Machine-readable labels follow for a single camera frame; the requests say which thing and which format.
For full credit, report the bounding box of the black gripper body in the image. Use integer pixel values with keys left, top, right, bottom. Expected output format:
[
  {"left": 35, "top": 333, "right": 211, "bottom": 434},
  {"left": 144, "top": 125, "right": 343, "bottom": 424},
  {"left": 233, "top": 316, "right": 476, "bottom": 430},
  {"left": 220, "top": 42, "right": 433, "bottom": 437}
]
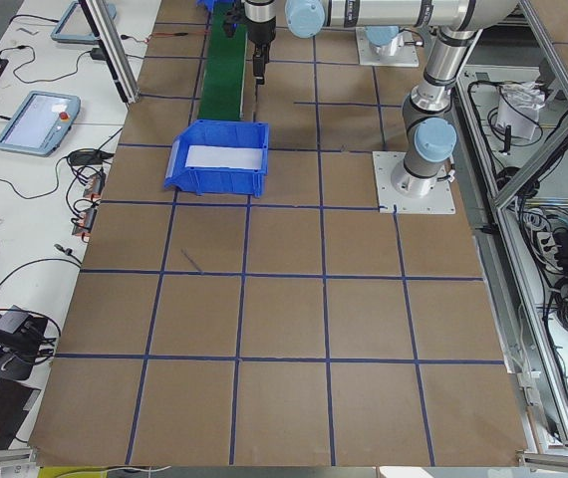
[{"left": 222, "top": 0, "right": 242, "bottom": 37}]

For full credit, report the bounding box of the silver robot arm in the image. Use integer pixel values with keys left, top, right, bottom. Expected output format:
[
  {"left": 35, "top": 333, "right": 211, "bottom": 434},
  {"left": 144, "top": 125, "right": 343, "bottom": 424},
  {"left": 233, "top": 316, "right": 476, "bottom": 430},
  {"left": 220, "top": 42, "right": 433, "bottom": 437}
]
[{"left": 285, "top": 0, "right": 517, "bottom": 198}]

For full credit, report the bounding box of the green conveyor belt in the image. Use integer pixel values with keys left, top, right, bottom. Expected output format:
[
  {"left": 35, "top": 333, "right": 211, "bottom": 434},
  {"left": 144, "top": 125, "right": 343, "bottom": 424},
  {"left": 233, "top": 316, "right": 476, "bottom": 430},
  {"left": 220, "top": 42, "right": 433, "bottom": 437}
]
[{"left": 198, "top": 1, "right": 247, "bottom": 120}]

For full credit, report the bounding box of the blue bin with foam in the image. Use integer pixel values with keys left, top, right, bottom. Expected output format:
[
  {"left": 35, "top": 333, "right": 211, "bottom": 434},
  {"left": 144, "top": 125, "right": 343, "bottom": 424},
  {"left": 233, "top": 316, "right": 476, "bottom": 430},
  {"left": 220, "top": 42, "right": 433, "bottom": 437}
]
[{"left": 163, "top": 119, "right": 270, "bottom": 197}]

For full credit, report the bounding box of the far teach pendant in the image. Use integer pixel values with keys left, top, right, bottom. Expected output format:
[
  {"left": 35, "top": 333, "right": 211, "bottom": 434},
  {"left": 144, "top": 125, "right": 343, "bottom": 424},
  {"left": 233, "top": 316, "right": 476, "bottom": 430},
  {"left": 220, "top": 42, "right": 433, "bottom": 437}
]
[{"left": 50, "top": 1, "right": 98, "bottom": 45}]

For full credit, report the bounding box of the teach pendant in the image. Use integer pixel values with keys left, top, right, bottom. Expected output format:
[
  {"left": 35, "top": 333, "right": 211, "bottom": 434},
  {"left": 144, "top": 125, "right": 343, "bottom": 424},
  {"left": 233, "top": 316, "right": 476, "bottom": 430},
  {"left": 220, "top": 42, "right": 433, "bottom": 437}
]
[
  {"left": 0, "top": 91, "right": 81, "bottom": 156},
  {"left": 50, "top": 1, "right": 98, "bottom": 45}
]

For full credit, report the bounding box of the near teach pendant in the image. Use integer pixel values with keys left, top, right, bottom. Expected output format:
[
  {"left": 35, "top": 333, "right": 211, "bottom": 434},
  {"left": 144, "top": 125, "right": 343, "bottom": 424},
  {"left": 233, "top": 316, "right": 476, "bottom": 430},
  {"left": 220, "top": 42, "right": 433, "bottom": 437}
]
[{"left": 0, "top": 91, "right": 81, "bottom": 156}]

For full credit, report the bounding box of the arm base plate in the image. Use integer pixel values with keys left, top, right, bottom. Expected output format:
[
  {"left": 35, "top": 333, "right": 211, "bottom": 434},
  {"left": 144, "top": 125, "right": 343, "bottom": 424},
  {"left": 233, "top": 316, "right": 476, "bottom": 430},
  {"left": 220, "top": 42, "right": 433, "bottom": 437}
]
[
  {"left": 356, "top": 26, "right": 423, "bottom": 68},
  {"left": 373, "top": 151, "right": 455, "bottom": 215}
]

